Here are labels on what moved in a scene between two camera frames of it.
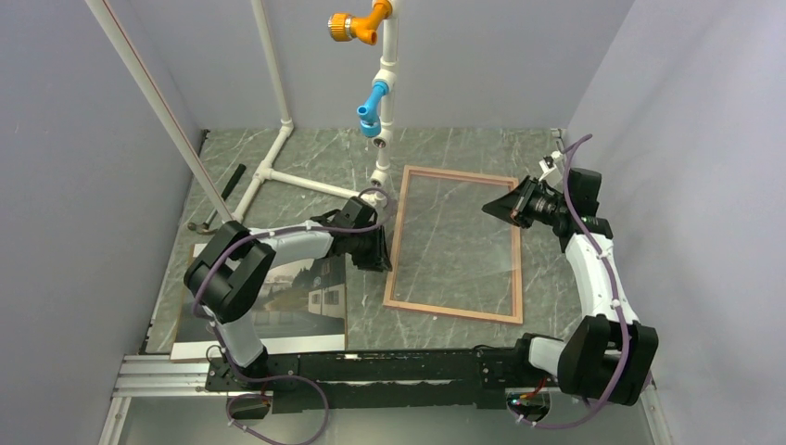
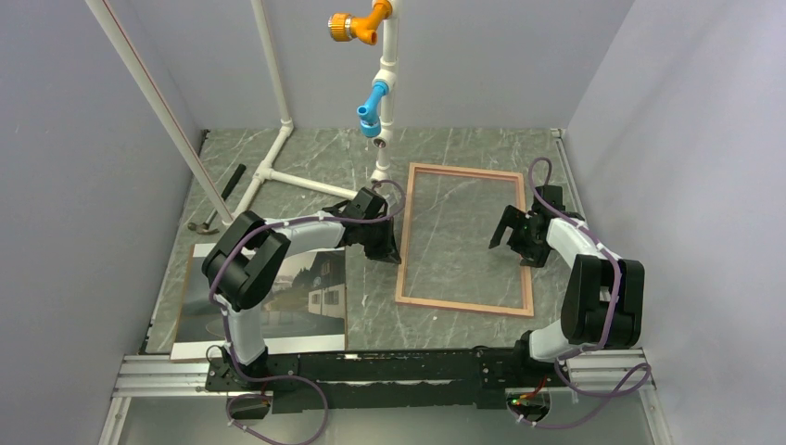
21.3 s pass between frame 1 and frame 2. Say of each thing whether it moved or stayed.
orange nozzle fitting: stayed
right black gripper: moved
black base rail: stayed
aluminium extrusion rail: stayed
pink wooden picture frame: moved
